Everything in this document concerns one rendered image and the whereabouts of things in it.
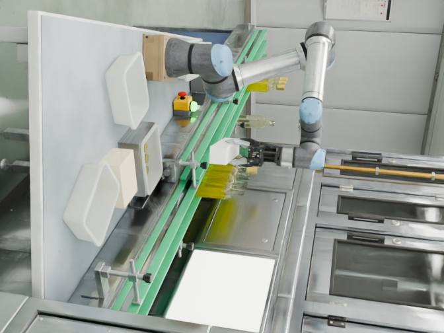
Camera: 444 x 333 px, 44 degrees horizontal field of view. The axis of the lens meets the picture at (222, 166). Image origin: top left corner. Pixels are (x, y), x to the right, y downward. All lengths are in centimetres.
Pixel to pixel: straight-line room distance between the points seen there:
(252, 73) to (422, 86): 633
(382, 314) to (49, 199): 114
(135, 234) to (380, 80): 670
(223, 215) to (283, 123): 644
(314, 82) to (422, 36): 623
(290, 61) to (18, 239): 131
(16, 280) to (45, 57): 99
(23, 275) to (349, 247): 125
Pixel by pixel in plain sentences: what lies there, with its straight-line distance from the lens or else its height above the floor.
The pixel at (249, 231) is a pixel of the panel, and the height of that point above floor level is 118.
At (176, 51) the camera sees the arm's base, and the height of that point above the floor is 88.
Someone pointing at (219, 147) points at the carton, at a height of 109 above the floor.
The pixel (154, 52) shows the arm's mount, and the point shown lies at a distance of 210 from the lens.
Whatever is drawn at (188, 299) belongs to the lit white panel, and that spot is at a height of 105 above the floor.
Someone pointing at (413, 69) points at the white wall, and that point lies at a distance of 829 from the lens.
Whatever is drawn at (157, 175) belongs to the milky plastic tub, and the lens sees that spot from 213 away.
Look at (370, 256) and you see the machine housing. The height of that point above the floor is 166.
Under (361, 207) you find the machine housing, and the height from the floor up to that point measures 161.
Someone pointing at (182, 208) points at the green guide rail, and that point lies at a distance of 208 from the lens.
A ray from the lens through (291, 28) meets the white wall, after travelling 814.
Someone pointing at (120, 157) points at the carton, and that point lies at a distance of 183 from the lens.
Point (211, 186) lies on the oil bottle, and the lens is 222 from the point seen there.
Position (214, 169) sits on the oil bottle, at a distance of 233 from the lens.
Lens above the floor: 151
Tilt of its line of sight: 12 degrees down
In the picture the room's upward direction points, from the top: 95 degrees clockwise
